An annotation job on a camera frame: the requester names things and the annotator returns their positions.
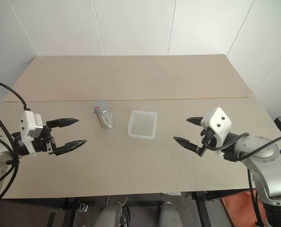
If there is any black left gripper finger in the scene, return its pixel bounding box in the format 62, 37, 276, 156
53, 140, 88, 156
46, 118, 79, 129

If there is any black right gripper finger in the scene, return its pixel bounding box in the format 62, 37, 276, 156
186, 116, 204, 130
173, 136, 199, 155

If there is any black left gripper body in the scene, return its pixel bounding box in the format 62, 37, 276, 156
31, 124, 57, 156

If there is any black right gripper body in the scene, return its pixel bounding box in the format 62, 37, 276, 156
196, 126, 217, 157

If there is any clear plastic tray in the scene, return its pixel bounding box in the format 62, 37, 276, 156
127, 110, 158, 140

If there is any grey rounded robot leg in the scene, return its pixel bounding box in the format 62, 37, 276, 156
158, 201, 180, 227
97, 202, 131, 227

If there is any orange mat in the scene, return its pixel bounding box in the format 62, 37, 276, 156
221, 188, 269, 227

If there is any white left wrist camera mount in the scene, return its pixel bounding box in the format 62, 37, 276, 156
19, 110, 48, 156

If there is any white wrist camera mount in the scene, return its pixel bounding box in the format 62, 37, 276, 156
19, 110, 48, 156
200, 107, 232, 157

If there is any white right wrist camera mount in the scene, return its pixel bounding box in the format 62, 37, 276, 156
200, 107, 232, 157

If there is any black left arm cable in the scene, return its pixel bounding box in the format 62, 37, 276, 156
0, 80, 33, 227

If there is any black table frame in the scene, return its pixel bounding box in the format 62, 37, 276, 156
0, 188, 257, 227

